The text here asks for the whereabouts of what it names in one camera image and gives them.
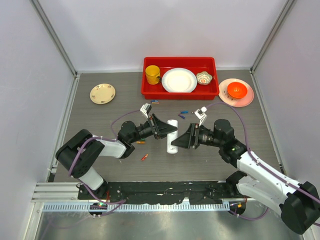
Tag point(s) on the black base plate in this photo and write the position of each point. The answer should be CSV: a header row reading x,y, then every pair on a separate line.
x,y
167,192

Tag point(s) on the red plastic tray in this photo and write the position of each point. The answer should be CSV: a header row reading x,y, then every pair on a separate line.
x,y
195,64

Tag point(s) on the white plate in tray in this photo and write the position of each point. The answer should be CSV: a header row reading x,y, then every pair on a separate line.
x,y
179,80

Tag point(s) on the cream floral plate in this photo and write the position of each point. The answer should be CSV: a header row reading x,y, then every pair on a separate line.
x,y
102,93

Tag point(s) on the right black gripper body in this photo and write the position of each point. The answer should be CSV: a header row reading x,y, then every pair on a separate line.
x,y
203,136

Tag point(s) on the white remote control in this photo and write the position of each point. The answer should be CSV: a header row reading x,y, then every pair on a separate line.
x,y
171,149

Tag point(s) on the yellow mug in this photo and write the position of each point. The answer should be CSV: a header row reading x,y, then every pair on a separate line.
x,y
153,74

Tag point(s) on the slotted cable duct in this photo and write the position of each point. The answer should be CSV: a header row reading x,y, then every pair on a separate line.
x,y
126,208

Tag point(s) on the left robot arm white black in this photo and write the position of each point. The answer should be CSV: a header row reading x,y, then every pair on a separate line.
x,y
79,153

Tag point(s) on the red orange battery front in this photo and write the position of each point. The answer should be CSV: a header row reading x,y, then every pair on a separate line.
x,y
144,157

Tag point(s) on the orange bowl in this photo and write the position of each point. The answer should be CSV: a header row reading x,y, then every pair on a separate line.
x,y
237,90

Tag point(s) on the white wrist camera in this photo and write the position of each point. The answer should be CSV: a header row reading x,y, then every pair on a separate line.
x,y
201,115
145,110

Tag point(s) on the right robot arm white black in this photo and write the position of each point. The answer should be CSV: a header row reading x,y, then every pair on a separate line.
x,y
297,204

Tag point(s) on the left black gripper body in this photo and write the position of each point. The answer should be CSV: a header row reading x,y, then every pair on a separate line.
x,y
147,130

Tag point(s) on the pink plate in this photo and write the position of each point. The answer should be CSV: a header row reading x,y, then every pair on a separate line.
x,y
230,100

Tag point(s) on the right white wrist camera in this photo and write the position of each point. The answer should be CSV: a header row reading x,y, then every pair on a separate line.
x,y
201,115

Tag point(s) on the small patterned bowl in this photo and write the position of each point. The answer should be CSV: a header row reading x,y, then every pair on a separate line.
x,y
204,78

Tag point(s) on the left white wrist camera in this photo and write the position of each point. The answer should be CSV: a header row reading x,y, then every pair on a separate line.
x,y
145,110

